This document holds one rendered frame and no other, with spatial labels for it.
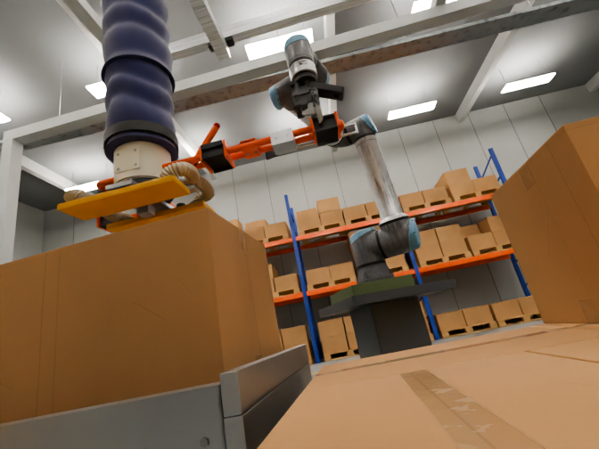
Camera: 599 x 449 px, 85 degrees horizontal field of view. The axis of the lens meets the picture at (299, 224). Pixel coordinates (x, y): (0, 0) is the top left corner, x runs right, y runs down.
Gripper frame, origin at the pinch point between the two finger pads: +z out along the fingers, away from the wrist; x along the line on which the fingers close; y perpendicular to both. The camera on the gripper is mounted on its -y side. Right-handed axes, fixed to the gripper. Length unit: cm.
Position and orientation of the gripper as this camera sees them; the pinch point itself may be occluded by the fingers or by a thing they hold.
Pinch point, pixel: (323, 129)
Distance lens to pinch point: 105.3
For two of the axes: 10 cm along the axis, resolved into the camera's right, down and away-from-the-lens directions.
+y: -9.7, 2.3, 1.0
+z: 1.8, 9.3, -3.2
